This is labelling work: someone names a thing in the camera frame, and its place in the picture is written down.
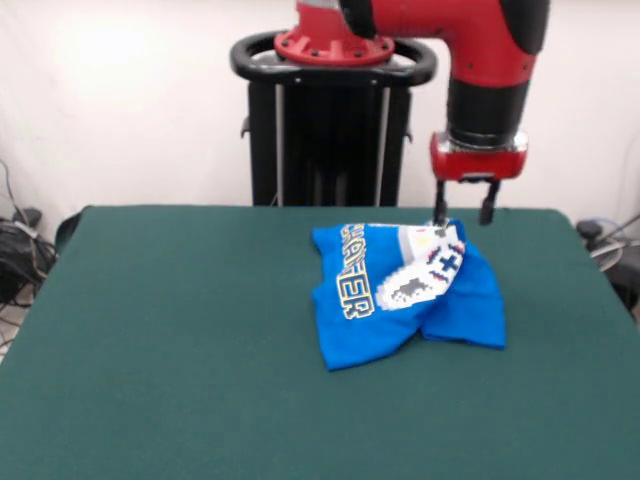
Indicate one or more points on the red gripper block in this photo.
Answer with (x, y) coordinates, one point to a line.
(480, 162)

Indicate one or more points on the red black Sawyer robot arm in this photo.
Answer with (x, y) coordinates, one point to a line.
(480, 40)

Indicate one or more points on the dark green table cloth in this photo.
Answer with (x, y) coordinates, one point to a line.
(150, 375)

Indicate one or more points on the blue printed T-shirt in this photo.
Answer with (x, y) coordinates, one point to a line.
(360, 345)

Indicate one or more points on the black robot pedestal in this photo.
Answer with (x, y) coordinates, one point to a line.
(325, 140)

